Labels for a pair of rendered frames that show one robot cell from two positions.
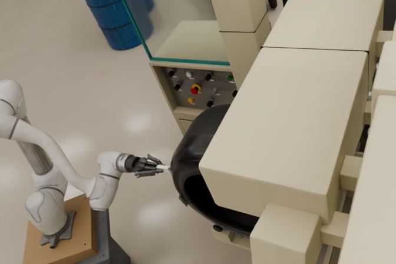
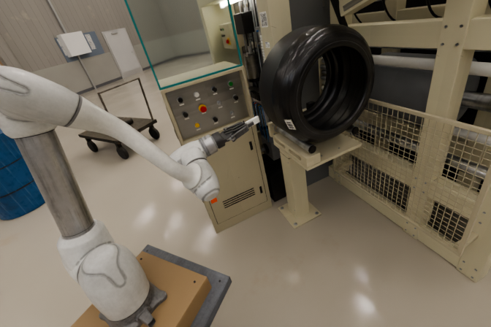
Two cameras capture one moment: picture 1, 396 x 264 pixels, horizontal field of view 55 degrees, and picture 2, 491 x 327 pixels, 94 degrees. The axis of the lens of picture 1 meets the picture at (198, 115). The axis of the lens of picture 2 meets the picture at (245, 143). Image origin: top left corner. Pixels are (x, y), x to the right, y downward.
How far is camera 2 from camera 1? 150 cm
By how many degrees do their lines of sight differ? 49
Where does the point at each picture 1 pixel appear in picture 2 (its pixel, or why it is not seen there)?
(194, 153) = (312, 38)
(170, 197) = not seen: hidden behind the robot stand
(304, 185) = not seen: outside the picture
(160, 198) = not seen: hidden behind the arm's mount
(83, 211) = (153, 267)
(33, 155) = (73, 195)
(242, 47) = not seen: outside the picture
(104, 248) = (212, 277)
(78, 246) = (188, 290)
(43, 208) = (123, 256)
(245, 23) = not seen: outside the picture
